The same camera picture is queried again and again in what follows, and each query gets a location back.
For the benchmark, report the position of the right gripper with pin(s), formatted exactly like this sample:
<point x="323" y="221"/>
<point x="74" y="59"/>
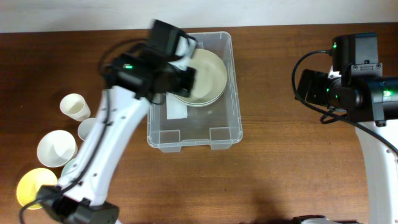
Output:
<point x="318" y="79"/>

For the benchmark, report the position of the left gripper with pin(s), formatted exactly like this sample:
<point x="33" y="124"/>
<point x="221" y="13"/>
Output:
<point x="180" y="87"/>

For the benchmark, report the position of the beige bowl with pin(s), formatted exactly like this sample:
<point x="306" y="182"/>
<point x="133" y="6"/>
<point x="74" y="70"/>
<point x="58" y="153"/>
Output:
<point x="211" y="72"/>

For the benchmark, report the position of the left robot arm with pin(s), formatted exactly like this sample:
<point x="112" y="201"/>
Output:
<point x="132" y="83"/>

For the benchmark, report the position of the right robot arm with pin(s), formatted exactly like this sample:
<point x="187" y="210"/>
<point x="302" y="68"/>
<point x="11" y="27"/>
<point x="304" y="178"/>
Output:
<point x="354" y="91"/>

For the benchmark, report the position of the white label in bin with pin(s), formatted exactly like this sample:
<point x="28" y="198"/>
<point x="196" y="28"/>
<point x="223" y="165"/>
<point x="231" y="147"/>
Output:
<point x="175" y="108"/>

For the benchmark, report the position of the clear plastic storage bin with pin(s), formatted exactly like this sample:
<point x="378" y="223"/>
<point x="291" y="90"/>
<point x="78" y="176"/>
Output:
<point x="217" y="125"/>

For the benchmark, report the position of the grey cup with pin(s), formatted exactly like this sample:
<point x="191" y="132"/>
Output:
<point x="85" y="127"/>

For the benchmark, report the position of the cream cup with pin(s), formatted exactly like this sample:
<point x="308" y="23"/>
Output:
<point x="74" y="106"/>

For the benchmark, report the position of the white small bowl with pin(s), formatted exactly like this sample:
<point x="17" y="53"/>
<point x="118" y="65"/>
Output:
<point x="56" y="148"/>

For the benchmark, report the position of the mint green small bowl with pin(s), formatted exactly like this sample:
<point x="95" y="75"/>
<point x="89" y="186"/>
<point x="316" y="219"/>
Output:
<point x="67" y="167"/>

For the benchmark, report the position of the yellow small bowl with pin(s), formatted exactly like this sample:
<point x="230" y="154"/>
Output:
<point x="31" y="182"/>

